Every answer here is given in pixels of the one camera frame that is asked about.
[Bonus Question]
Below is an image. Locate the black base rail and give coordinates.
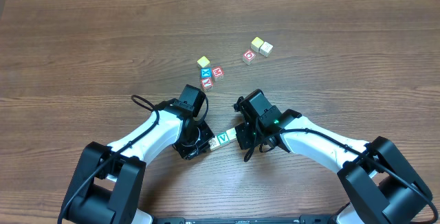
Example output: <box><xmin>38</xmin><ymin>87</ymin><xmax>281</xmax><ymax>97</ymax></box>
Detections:
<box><xmin>153</xmin><ymin>214</ymin><xmax>336</xmax><ymax>224</ymax></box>

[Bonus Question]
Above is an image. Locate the plain white wooden block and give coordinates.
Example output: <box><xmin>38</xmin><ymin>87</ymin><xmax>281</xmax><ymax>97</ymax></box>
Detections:
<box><xmin>259</xmin><ymin>41</ymin><xmax>273</xmax><ymax>57</ymax></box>

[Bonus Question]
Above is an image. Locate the blue X wooden block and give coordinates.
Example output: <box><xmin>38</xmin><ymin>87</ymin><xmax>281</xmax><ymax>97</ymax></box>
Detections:
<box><xmin>200</xmin><ymin>67</ymin><xmax>212</xmax><ymax>78</ymax></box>

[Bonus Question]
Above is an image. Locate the red M wooden block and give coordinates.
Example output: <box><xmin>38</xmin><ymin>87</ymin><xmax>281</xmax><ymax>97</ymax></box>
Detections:
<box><xmin>212</xmin><ymin>66</ymin><xmax>225</xmax><ymax>81</ymax></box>

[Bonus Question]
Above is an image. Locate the red Y wooden block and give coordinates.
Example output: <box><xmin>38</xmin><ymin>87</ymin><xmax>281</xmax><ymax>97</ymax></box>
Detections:
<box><xmin>201</xmin><ymin>78</ymin><xmax>214</xmax><ymax>91</ymax></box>

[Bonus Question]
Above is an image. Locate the yellow top wooden block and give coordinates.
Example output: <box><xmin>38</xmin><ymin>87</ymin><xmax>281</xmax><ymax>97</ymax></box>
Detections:
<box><xmin>197</xmin><ymin>56</ymin><xmax>210</xmax><ymax>69</ymax></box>

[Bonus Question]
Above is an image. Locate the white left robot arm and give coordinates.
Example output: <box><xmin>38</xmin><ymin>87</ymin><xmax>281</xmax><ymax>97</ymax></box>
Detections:
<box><xmin>57</xmin><ymin>107</ymin><xmax>214</xmax><ymax>223</ymax></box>

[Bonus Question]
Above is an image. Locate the green V wooden block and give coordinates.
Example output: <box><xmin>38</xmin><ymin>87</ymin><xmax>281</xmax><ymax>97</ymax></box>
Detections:
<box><xmin>217</xmin><ymin>132</ymin><xmax>230</xmax><ymax>146</ymax></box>

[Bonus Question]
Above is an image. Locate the sun picture wooden block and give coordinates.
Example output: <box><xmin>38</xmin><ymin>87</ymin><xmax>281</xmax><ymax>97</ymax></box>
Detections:
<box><xmin>208</xmin><ymin>137</ymin><xmax>221</xmax><ymax>151</ymax></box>

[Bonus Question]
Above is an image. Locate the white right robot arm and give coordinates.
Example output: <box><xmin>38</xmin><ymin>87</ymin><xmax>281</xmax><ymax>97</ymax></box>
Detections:
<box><xmin>236</xmin><ymin>107</ymin><xmax>439</xmax><ymax>223</ymax></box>

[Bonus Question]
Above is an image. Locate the yellow wooden block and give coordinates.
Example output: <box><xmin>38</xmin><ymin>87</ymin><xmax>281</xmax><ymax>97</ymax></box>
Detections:
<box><xmin>250</xmin><ymin>37</ymin><xmax>264</xmax><ymax>53</ymax></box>
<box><xmin>226</xmin><ymin>128</ymin><xmax>237</xmax><ymax>142</ymax></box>
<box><xmin>197</xmin><ymin>56</ymin><xmax>210</xmax><ymax>69</ymax></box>

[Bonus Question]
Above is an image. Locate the red O wooden block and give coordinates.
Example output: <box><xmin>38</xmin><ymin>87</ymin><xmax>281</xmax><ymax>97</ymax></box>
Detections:
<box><xmin>243</xmin><ymin>49</ymin><xmax>256</xmax><ymax>65</ymax></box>

